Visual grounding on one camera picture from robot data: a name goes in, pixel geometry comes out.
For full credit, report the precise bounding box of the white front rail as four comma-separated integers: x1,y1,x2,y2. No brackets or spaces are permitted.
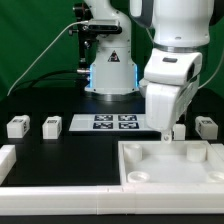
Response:
0,184,224,216

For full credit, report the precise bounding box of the white square tabletop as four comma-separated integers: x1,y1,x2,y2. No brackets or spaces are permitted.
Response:
118,141,224,184

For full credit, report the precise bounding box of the white cable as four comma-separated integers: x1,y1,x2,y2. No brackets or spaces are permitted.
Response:
6,20,89,97

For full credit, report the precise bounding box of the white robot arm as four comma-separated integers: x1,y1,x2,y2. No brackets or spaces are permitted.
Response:
84,0,224,141

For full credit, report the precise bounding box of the white left block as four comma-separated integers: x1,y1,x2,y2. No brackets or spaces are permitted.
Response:
0,145,16,185

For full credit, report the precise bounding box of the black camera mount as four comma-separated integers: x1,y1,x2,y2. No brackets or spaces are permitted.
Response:
69,3,95,76

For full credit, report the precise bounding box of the black cable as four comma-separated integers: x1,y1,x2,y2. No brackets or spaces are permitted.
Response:
11,69,81,94

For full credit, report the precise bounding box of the white marker plate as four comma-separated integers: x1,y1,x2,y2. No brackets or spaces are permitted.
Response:
69,114,150,132

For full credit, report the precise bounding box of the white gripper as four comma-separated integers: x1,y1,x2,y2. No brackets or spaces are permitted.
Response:
139,48,202,143

